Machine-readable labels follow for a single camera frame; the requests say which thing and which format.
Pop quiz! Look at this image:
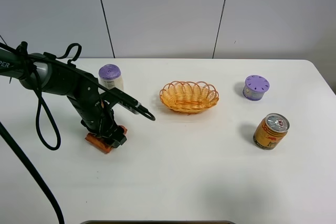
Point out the orange waffle piece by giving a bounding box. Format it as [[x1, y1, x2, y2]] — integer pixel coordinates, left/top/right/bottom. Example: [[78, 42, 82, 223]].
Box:
[[85, 125, 128, 154]]

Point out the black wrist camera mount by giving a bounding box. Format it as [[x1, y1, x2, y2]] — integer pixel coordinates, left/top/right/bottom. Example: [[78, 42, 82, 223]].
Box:
[[100, 88, 141, 114]]

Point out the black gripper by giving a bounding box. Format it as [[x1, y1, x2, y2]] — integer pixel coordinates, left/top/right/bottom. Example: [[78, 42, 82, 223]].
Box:
[[67, 96, 127, 148]]

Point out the gold drink can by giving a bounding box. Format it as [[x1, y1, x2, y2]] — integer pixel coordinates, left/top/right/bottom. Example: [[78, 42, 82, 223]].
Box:
[[253, 113, 290, 150]]

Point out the black cable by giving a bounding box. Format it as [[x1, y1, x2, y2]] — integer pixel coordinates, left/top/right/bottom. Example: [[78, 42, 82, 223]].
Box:
[[0, 40, 156, 224]]

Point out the orange woven basket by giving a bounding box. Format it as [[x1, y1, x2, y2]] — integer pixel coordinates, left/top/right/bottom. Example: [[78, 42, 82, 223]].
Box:
[[159, 81, 219, 114]]

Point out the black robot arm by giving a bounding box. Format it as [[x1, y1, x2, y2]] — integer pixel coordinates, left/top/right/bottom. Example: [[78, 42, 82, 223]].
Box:
[[1, 45, 127, 153]]

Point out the purple lidded small tin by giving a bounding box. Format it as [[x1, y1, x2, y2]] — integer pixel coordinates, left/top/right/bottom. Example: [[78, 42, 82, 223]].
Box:
[[243, 74, 270, 101]]

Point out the purple capped white bottle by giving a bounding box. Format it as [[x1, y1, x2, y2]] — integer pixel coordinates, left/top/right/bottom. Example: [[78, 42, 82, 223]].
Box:
[[98, 64, 124, 91]]

